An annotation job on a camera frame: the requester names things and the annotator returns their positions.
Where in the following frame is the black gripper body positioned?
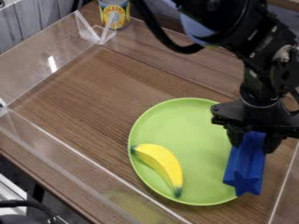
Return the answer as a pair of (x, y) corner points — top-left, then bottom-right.
(209, 100), (299, 138)

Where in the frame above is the clear acrylic enclosure wall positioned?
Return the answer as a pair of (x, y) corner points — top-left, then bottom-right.
(0, 3), (299, 224)

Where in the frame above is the blue star-shaped block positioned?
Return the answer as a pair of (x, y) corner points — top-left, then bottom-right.
(222, 131), (266, 196)

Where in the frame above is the green plate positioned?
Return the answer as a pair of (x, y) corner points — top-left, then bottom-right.
(126, 98), (236, 206)

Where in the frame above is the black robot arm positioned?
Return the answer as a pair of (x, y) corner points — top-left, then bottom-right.
(130, 0), (299, 154)

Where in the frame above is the black cable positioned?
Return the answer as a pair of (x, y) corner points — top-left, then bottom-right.
(0, 199), (57, 224)

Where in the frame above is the yellow toy banana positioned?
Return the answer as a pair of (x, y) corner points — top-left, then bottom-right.
(129, 143), (182, 198)

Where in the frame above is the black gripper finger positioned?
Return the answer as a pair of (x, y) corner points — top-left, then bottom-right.
(264, 133), (285, 154)
(226, 124), (246, 147)

